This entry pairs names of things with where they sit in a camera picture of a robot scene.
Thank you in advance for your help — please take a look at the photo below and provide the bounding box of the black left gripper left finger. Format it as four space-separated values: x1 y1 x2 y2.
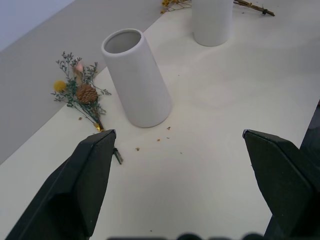
5 129 118 240

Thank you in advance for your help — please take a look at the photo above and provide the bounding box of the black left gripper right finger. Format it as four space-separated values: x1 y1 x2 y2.
242 129 320 240

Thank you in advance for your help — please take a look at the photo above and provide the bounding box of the white ceramic vase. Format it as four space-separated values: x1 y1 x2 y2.
191 0 234 47
100 28 173 129

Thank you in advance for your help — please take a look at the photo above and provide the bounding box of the pinecone dried flower bouquet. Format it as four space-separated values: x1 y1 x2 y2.
50 51 124 165

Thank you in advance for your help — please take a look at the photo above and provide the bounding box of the yellow dried flower bouquet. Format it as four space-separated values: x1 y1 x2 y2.
160 0 276 17

